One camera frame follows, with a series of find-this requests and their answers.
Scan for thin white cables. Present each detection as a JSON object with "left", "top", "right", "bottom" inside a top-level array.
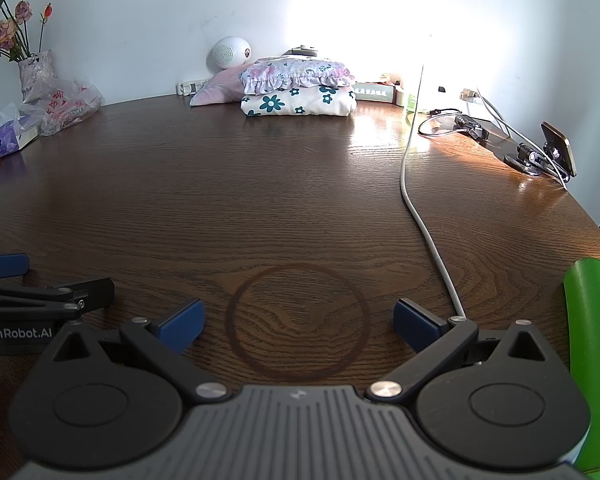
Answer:
[{"left": 474, "top": 87, "right": 569, "bottom": 191}]

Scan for purple tissue pack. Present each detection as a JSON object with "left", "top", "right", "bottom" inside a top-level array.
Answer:
[{"left": 0, "top": 102, "right": 41, "bottom": 162}]

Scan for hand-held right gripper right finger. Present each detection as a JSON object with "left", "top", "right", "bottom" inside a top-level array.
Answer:
[{"left": 366, "top": 298, "right": 548, "bottom": 405}]

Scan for patterned flower vase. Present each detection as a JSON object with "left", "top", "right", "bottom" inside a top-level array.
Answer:
[{"left": 19, "top": 50, "right": 56, "bottom": 102}]

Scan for clear red-printed plastic bag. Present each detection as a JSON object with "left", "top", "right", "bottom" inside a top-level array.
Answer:
[{"left": 17, "top": 76, "right": 104, "bottom": 136}]

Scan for black cable with adapter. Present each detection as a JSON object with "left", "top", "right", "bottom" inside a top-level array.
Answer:
[{"left": 418, "top": 107, "right": 491, "bottom": 141}]

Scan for folded purple floral frilled cloth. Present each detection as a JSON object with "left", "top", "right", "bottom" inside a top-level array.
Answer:
[{"left": 238, "top": 57, "right": 356, "bottom": 95}]

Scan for folded white teal-flower cloth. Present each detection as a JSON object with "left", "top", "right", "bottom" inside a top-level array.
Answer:
[{"left": 240, "top": 85, "right": 357, "bottom": 118}]

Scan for white power strip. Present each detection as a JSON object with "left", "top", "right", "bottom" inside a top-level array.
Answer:
[{"left": 176, "top": 79, "right": 216, "bottom": 96}]

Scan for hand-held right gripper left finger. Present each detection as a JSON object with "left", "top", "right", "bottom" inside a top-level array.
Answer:
[{"left": 52, "top": 298, "right": 233, "bottom": 405}]

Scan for artificial pink flowers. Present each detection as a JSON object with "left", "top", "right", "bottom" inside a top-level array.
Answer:
[{"left": 0, "top": 0, "right": 53, "bottom": 67}]

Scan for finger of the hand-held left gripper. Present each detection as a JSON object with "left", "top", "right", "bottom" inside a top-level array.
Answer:
[
  {"left": 0, "top": 277, "right": 115, "bottom": 320},
  {"left": 0, "top": 254, "right": 30, "bottom": 281}
]

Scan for smartphone on holder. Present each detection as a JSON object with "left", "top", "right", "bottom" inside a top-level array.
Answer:
[{"left": 540, "top": 121, "right": 578, "bottom": 178}]

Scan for white round camera device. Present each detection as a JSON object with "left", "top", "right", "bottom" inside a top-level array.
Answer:
[{"left": 206, "top": 36, "right": 253, "bottom": 74}]

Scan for green plastic object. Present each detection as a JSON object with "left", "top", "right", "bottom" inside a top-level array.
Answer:
[{"left": 563, "top": 256, "right": 600, "bottom": 474}]

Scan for pink blue purple mesh garment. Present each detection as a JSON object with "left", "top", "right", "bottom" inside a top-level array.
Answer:
[{"left": 189, "top": 66, "right": 253, "bottom": 107}]

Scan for thick white cable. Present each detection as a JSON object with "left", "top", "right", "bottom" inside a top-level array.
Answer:
[{"left": 400, "top": 62, "right": 468, "bottom": 320}]

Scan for white green box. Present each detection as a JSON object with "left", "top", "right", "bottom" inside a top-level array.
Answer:
[{"left": 352, "top": 81, "right": 396, "bottom": 104}]

